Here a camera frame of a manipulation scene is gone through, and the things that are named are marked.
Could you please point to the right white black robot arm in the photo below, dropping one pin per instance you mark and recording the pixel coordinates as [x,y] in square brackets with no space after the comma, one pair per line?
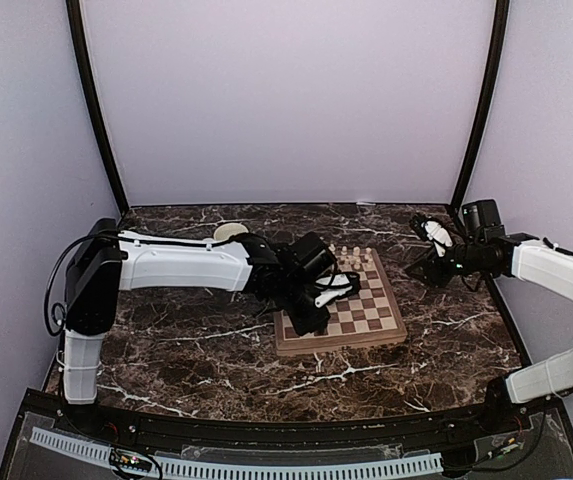
[529,265]

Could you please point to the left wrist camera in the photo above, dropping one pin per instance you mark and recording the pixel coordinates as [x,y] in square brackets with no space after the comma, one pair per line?
[312,255]

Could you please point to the white ribbed mug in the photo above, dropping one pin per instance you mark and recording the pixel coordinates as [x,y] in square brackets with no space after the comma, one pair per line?
[228,230]

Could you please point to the white slotted cable duct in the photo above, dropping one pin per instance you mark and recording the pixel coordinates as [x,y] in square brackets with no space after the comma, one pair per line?
[138,465]

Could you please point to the white pieces back row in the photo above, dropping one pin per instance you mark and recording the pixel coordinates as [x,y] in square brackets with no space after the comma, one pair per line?
[357,259]

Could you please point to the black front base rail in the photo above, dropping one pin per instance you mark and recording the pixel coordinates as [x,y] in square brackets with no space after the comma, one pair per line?
[533,442]

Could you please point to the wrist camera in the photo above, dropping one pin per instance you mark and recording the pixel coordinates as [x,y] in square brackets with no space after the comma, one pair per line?
[312,255]
[482,221]

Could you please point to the wooden chess board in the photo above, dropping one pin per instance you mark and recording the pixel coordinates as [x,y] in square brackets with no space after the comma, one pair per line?
[370,318]

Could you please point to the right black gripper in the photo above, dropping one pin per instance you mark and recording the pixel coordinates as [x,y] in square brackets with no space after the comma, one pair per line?
[436,274]

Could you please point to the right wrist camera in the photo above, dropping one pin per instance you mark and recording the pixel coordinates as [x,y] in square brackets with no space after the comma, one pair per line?
[482,221]

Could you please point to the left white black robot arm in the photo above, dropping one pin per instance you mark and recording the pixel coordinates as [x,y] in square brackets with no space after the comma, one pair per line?
[108,261]

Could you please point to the right black frame post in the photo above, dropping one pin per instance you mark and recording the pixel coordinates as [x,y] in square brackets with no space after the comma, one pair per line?
[487,89]

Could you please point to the left black frame post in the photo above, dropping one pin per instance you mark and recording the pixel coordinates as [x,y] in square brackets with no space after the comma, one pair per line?
[94,109]

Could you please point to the black frame post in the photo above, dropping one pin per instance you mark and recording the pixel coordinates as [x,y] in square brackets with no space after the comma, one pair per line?
[487,89]
[94,109]

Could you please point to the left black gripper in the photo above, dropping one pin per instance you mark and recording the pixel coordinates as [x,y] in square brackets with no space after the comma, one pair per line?
[304,326]

